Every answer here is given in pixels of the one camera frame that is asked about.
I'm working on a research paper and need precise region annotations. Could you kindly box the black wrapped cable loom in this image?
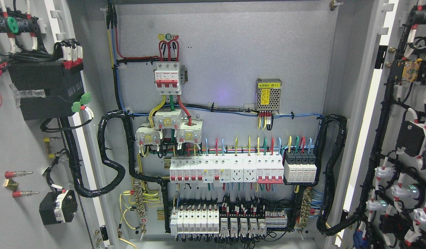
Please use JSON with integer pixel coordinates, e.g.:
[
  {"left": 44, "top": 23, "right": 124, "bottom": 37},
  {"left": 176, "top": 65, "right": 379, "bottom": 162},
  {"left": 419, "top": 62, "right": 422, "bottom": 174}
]
[
  {"left": 315, "top": 114, "right": 348, "bottom": 236},
  {"left": 61, "top": 110, "right": 172, "bottom": 233}
]

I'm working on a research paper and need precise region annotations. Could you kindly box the brass ground bar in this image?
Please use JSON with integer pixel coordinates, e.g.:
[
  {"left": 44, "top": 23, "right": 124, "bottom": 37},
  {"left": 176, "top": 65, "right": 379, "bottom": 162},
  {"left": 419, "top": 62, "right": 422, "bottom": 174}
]
[
  {"left": 299, "top": 187, "right": 311, "bottom": 227},
  {"left": 132, "top": 179, "right": 148, "bottom": 225}
]

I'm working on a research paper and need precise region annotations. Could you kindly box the yellow terminal post block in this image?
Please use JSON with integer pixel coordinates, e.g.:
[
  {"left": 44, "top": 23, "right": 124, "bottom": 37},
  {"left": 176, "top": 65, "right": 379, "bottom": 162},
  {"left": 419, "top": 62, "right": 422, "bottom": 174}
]
[{"left": 43, "top": 137, "right": 63, "bottom": 159}]

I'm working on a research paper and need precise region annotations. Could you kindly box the white socket breaker row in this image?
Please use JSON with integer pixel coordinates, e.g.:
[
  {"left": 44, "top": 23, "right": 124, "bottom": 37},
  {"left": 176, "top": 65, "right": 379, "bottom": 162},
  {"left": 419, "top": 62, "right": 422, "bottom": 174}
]
[{"left": 170, "top": 154, "right": 258, "bottom": 186}]

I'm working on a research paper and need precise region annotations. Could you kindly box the black wrapped cable loom right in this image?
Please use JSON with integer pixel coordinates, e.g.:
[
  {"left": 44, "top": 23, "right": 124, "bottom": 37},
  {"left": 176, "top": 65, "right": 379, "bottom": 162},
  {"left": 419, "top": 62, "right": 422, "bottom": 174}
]
[{"left": 315, "top": 114, "right": 348, "bottom": 236}]

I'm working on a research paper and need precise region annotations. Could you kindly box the black white surge protector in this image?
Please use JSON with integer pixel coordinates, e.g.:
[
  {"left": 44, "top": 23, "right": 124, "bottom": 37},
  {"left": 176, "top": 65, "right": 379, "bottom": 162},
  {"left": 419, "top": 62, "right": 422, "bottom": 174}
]
[{"left": 284, "top": 151, "right": 317, "bottom": 185}]

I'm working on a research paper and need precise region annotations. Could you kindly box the red handle circuit breaker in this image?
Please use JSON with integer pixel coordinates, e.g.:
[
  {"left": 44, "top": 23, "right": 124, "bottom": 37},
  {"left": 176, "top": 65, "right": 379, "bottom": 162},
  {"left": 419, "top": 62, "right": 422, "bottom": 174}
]
[{"left": 256, "top": 155, "right": 284, "bottom": 184}]

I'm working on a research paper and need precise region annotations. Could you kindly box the white current transformer group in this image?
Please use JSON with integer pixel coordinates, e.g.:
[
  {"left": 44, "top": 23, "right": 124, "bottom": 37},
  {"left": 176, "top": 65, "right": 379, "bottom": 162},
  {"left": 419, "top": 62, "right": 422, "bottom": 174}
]
[{"left": 135, "top": 109, "right": 203, "bottom": 148}]

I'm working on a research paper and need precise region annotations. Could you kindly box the lower relay terminal row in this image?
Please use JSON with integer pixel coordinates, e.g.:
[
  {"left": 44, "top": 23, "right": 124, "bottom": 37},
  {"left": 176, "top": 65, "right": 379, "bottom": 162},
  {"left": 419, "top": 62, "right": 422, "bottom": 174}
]
[{"left": 219, "top": 196, "right": 291, "bottom": 241}]

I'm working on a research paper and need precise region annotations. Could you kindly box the main red handle breaker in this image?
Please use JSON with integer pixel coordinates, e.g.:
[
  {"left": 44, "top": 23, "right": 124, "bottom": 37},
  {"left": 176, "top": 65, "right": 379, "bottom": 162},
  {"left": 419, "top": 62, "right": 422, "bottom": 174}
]
[{"left": 154, "top": 62, "right": 188, "bottom": 95}]

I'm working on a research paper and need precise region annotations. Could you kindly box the red terminal post block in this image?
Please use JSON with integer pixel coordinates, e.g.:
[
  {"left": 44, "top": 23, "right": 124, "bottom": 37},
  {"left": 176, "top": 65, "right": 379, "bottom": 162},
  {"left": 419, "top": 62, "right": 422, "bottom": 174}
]
[{"left": 4, "top": 170, "right": 40, "bottom": 199}]

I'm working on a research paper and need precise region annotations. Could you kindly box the white lower breaker row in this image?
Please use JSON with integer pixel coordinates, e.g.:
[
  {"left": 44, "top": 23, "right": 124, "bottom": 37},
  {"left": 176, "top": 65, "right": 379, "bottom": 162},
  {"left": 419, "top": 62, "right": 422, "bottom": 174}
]
[{"left": 170, "top": 204, "right": 220, "bottom": 238}]

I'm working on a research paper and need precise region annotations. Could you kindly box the brass ground bar left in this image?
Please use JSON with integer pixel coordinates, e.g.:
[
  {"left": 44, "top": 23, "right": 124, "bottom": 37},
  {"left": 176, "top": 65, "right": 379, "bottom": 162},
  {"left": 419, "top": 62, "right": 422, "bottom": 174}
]
[{"left": 132, "top": 179, "right": 148, "bottom": 225}]

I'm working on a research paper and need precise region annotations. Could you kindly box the brass ground bar right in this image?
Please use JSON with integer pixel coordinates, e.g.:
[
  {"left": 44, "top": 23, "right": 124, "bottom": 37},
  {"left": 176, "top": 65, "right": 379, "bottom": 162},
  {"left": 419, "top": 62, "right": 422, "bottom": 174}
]
[{"left": 299, "top": 187, "right": 311, "bottom": 227}]

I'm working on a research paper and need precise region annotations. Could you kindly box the black digital power meter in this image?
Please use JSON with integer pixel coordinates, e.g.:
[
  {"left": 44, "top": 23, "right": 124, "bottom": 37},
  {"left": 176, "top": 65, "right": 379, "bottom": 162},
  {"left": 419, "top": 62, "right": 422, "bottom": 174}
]
[{"left": 8, "top": 61, "right": 90, "bottom": 120}]

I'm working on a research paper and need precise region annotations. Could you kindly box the grey electrical cabinet body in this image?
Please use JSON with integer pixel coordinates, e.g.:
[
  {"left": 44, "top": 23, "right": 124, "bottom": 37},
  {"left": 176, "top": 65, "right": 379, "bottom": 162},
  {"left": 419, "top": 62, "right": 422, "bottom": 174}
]
[{"left": 66, "top": 0, "right": 376, "bottom": 249}]

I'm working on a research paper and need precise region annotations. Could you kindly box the grey cabinet door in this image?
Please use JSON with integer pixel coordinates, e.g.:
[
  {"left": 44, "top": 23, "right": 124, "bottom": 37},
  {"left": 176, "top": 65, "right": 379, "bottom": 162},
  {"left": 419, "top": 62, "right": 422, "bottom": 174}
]
[
  {"left": 0, "top": 0, "right": 115, "bottom": 249},
  {"left": 316, "top": 0, "right": 426, "bottom": 249}
]

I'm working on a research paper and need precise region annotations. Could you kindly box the black wrapped cable loom left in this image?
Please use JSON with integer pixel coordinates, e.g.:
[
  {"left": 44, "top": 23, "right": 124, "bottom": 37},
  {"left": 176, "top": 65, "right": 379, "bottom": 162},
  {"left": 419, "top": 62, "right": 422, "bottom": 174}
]
[{"left": 61, "top": 110, "right": 172, "bottom": 233}]

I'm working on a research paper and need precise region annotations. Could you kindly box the metal mesh power supply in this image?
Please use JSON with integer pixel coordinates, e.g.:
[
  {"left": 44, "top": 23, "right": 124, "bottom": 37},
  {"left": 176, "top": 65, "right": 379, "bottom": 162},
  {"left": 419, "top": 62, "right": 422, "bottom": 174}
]
[{"left": 255, "top": 78, "right": 282, "bottom": 112}]

